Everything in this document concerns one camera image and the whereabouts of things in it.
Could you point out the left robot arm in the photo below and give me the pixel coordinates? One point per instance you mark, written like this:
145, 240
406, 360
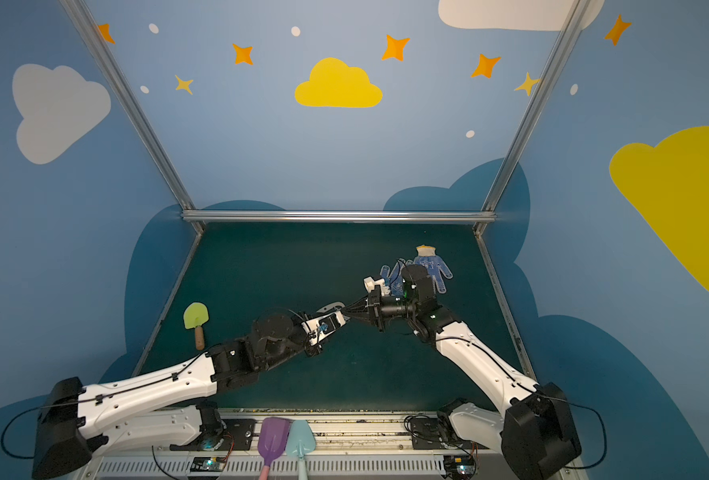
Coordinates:
74, 421

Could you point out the blue dotted glove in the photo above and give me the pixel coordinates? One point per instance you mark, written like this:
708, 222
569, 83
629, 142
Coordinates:
392, 276
436, 267

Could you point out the teal toy shovel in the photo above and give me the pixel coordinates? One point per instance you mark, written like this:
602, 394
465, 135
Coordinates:
301, 442

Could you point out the controller board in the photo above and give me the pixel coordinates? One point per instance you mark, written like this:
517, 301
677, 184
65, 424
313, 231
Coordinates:
207, 464
458, 467

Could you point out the right blue dotted glove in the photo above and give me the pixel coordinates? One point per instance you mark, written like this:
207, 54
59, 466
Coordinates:
436, 267

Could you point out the right controller board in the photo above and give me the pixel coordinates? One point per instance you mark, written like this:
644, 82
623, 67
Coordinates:
458, 467

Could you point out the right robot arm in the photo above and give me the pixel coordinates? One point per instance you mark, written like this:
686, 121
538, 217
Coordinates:
531, 425

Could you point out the left blue dotted glove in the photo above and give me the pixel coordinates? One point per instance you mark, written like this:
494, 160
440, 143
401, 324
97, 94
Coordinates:
392, 276

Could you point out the purple toy shovel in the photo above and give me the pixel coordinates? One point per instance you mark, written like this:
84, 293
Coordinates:
272, 443

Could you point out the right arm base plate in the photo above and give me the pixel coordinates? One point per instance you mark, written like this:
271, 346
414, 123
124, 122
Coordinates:
428, 433

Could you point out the left controller board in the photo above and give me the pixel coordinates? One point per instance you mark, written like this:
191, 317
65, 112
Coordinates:
207, 464

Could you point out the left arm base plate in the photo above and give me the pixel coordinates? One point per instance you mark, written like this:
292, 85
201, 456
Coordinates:
232, 435

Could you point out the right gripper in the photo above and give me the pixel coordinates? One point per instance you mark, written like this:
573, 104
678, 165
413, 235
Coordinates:
375, 307

